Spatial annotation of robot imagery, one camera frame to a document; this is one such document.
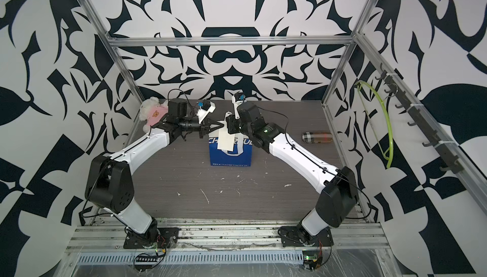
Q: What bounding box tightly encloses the white paper receipt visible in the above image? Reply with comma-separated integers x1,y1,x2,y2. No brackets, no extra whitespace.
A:
217,121,235,151

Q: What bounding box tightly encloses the blue white paper bag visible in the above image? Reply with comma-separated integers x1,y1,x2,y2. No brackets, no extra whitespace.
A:
209,137,252,167

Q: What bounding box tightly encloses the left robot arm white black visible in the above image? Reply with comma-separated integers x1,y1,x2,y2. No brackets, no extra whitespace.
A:
85,98,223,240

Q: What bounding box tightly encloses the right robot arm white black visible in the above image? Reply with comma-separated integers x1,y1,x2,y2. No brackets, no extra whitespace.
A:
225,102,359,241

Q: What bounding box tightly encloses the white teddy bear pink shirt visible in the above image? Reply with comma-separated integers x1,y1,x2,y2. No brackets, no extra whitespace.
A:
138,97,169,133

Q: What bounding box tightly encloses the plaid glasses case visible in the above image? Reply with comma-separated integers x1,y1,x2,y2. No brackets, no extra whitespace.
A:
301,131,333,144

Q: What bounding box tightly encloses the green clothes hanger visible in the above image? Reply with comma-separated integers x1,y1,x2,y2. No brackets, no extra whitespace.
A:
354,80,394,169

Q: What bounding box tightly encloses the black electronics board left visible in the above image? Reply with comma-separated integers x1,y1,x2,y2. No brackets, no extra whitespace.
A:
133,253,165,272

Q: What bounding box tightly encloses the electronics board right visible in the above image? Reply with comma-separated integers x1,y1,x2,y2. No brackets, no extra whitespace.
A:
303,251,323,271

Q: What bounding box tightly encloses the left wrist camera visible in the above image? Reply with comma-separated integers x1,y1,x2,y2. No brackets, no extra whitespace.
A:
197,99,216,124

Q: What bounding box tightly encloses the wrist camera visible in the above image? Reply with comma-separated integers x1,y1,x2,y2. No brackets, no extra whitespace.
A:
232,91,246,120
197,99,216,124

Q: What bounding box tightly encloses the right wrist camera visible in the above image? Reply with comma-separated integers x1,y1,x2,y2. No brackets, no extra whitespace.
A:
232,91,246,120

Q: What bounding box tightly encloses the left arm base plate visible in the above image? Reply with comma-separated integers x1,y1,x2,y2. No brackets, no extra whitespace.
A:
123,228,180,250

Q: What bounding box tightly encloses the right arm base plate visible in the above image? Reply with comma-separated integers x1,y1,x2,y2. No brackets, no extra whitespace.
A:
278,226,334,247

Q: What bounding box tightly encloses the grey wall hook rack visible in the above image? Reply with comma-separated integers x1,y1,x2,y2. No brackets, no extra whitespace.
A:
377,63,465,174

